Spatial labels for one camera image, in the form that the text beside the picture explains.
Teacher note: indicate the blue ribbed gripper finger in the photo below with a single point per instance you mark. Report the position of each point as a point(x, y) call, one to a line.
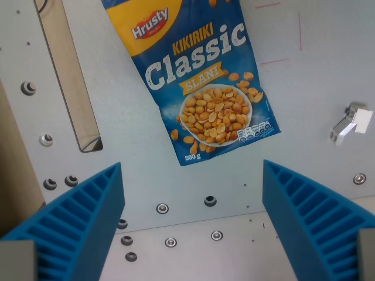
point(82, 222)
point(304, 222)

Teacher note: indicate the shiny flat-head screw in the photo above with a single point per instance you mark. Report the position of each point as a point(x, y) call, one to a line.
point(170, 242)
point(162, 208)
point(359, 178)
point(216, 235)

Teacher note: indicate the wooden side panel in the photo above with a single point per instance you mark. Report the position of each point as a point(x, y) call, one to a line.
point(14, 164)

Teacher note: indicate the recessed socket bolt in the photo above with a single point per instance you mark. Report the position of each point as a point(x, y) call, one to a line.
point(46, 140)

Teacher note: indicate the wooden board under slot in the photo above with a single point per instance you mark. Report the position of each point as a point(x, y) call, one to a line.
point(68, 76)

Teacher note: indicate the blue Hrusty peanut bag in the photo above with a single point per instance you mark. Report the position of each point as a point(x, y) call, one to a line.
point(205, 87)

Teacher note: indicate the small metal bracket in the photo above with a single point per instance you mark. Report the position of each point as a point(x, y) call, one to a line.
point(341, 124)

